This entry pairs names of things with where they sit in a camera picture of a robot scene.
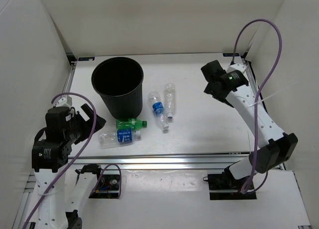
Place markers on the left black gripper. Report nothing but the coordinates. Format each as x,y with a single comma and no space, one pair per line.
89,111

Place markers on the green plastic bottle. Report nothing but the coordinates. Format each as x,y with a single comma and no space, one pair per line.
131,123

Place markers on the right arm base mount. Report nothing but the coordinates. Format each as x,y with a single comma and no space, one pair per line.
222,190

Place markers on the clear bottle small blue label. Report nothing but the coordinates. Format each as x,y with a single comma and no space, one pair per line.
158,110

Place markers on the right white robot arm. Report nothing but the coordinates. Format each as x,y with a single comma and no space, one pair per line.
274,146

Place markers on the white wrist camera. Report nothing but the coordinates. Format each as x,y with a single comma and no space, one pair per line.
64,101
236,66

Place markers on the clear bottle large blue label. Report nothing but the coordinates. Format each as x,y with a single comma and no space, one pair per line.
119,138

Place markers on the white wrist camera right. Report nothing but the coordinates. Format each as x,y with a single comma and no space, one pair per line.
236,66

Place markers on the clear unlabeled plastic bottle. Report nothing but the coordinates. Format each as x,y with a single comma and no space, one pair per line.
170,100

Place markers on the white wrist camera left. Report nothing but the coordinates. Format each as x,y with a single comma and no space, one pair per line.
64,101

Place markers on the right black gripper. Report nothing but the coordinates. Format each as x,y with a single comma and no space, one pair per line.
208,91

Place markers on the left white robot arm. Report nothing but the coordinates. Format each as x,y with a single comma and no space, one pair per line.
49,159

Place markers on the aluminium frame rail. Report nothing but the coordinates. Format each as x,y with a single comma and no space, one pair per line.
214,161

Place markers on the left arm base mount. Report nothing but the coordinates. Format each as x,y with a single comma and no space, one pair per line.
108,187

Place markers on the black plastic bin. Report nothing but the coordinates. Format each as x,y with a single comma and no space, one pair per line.
119,82

